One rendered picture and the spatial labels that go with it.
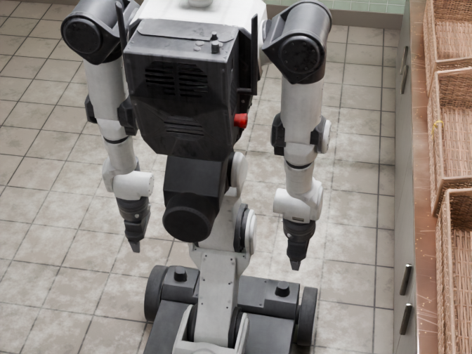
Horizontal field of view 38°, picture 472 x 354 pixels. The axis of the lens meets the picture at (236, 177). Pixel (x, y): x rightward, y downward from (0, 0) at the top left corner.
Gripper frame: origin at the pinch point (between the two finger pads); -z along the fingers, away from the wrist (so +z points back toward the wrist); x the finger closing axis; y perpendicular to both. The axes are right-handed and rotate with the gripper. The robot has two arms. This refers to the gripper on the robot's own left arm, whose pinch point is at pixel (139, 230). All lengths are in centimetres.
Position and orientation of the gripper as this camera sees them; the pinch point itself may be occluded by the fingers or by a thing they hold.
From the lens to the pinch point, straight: 206.8
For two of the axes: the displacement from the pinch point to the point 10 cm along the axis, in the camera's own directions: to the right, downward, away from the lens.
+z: -0.2, -6.2, -7.8
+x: 1.5, -7.8, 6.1
